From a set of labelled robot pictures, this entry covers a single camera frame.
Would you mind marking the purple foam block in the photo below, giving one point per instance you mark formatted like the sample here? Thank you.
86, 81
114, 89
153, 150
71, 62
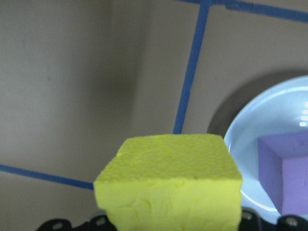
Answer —
288, 173

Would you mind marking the yellow foam block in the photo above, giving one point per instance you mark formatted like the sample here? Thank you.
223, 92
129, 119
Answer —
168, 180

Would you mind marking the light blue round plate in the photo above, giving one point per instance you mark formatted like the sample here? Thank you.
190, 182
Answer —
250, 120

